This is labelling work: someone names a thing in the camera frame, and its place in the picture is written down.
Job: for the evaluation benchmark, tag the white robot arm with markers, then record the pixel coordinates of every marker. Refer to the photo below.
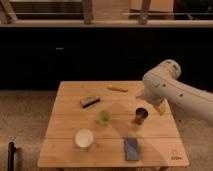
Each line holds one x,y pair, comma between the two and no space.
161,82

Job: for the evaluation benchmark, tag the dark metal cup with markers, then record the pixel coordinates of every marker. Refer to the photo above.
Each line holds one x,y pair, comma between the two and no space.
141,115

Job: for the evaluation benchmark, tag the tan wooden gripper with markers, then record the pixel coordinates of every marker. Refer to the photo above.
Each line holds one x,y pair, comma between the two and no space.
160,108

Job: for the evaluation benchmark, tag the green translucent cup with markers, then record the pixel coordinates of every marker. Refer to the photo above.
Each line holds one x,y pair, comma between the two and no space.
103,117

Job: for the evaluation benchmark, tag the wooden table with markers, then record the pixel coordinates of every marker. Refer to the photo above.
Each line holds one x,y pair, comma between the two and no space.
159,142

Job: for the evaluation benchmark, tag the blue sponge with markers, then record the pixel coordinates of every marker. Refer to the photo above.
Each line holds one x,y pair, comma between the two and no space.
131,149

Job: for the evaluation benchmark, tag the black bar object on floor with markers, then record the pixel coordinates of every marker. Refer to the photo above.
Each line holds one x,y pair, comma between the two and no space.
11,152

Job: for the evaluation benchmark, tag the wooden railing shelf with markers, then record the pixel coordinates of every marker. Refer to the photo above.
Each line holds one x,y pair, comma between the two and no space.
106,13

